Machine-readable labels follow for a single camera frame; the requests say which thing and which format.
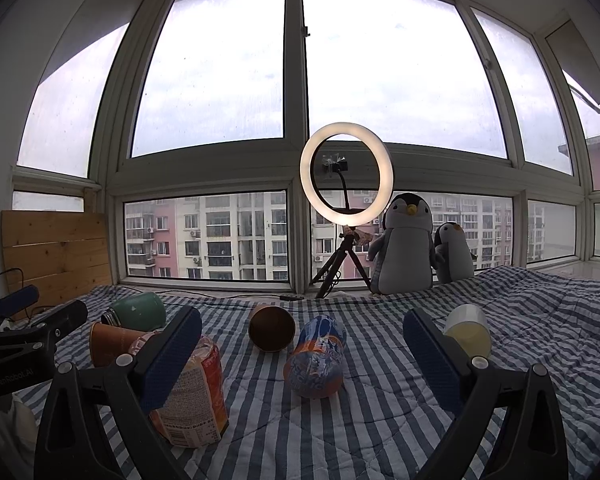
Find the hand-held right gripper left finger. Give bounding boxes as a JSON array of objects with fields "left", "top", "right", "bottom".
[{"left": 34, "top": 306, "right": 203, "bottom": 480}]

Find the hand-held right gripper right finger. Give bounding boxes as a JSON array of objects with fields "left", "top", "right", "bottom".
[{"left": 402, "top": 307, "right": 571, "bottom": 480}]

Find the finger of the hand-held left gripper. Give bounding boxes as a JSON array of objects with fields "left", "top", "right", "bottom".
[
  {"left": 0, "top": 285, "right": 40, "bottom": 337},
  {"left": 10, "top": 299, "right": 89, "bottom": 347}
]

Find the pink patterned cup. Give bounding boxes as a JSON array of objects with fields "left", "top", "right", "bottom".
[{"left": 128, "top": 329, "right": 166, "bottom": 356}]

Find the white translucent plastic cup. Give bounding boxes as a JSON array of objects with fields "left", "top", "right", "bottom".
[{"left": 442, "top": 304, "right": 492, "bottom": 358}]

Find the dark brown paper cup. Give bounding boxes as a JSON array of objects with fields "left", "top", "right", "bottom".
[{"left": 248, "top": 303, "right": 297, "bottom": 353}]

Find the orange labelled snack packet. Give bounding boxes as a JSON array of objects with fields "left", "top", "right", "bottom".
[{"left": 147, "top": 332, "right": 230, "bottom": 448}]

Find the white cloth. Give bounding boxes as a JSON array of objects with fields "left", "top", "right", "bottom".
[{"left": 0, "top": 392, "right": 38, "bottom": 461}]

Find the green insulated mug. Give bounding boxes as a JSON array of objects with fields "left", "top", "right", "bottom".
[{"left": 100, "top": 291, "right": 167, "bottom": 333}]

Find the wooden board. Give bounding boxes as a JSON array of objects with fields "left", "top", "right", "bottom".
[{"left": 1, "top": 187, "right": 113, "bottom": 321}]

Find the blue white striped blanket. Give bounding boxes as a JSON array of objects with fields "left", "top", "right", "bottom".
[{"left": 0, "top": 265, "right": 600, "bottom": 480}]

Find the small grey penguin plush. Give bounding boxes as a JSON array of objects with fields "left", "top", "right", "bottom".
[{"left": 432, "top": 221, "right": 477, "bottom": 285}]

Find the large grey penguin plush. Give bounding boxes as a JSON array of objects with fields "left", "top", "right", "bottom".
[{"left": 367, "top": 192, "right": 443, "bottom": 295}]

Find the black tripod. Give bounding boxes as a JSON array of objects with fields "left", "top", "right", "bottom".
[{"left": 314, "top": 232, "right": 372, "bottom": 300}]

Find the ring light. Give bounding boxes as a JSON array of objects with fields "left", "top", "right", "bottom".
[{"left": 300, "top": 121, "right": 395, "bottom": 226}]

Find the white window frame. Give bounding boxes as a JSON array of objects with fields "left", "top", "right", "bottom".
[{"left": 10, "top": 0, "right": 600, "bottom": 296}]

